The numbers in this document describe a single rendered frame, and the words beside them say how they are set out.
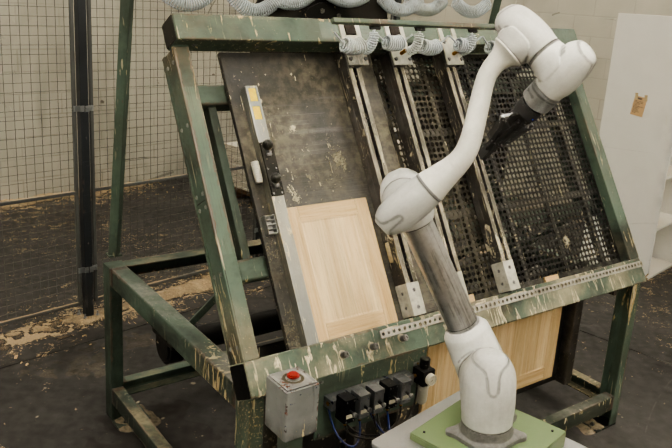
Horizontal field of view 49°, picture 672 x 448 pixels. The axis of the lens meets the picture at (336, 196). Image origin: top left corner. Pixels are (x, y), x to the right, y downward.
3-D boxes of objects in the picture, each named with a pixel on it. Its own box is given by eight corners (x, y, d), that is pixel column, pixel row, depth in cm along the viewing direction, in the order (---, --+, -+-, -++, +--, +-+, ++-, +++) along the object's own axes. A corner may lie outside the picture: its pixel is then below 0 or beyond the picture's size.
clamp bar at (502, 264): (495, 294, 311) (538, 284, 292) (421, 35, 332) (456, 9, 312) (511, 290, 317) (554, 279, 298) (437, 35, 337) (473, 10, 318)
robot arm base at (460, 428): (537, 434, 227) (538, 418, 225) (488, 462, 214) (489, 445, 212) (491, 408, 241) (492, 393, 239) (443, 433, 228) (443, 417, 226)
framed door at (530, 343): (416, 424, 328) (420, 426, 326) (428, 309, 313) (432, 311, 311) (548, 374, 379) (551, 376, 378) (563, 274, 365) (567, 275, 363)
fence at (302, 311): (301, 346, 255) (307, 345, 252) (240, 90, 272) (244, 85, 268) (313, 343, 258) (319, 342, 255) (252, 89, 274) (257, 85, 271)
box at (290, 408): (284, 446, 221) (286, 392, 217) (263, 426, 230) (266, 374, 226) (317, 434, 228) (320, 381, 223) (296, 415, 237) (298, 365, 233)
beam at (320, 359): (236, 402, 244) (251, 400, 235) (228, 366, 246) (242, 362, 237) (628, 285, 371) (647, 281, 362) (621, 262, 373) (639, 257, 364)
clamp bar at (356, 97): (399, 319, 281) (439, 310, 262) (323, 32, 301) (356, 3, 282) (418, 314, 286) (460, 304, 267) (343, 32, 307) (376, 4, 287)
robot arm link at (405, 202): (414, 176, 202) (411, 164, 215) (364, 218, 206) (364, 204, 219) (445, 210, 205) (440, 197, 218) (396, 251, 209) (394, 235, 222)
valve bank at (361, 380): (337, 462, 245) (341, 397, 238) (312, 440, 256) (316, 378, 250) (446, 420, 274) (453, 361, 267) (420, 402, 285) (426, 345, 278)
